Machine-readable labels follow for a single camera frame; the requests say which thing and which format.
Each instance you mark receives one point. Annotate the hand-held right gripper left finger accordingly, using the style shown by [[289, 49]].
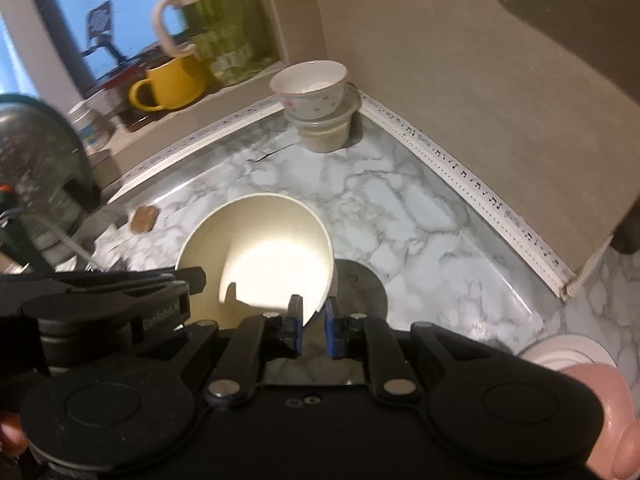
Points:
[[296, 325]]

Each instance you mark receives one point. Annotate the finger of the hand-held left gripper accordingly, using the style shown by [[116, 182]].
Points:
[[165, 277]]

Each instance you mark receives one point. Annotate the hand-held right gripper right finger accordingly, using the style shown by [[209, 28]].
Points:
[[330, 330]]

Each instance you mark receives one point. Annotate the cream bowl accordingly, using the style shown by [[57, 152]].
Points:
[[260, 260]]

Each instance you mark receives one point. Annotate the pink plate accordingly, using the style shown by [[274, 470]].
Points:
[[600, 410]]

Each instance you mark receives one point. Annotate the person's left hand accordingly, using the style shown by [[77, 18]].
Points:
[[11, 432]]

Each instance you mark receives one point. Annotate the brown soap bar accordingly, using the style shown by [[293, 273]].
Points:
[[144, 218]]

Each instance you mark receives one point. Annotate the chrome faucet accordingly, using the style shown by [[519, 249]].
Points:
[[75, 247]]

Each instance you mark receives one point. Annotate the white jar blue label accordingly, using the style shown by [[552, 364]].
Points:
[[90, 130]]

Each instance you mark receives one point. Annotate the dark liquid glass jar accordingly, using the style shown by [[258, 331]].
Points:
[[122, 115]]

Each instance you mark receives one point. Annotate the large glass pot lid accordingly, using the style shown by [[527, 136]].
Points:
[[40, 160]]

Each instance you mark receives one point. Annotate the clear plastic lidded container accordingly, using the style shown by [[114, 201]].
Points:
[[325, 135]]

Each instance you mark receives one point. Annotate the yellow mug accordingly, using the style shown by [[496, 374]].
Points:
[[175, 82]]

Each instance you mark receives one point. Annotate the white floral bowl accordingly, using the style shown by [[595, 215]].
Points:
[[315, 97]]

